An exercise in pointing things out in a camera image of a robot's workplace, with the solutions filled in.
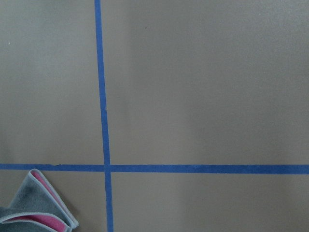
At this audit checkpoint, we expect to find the pink and grey towel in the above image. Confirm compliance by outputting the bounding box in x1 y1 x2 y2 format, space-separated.
0 169 79 232

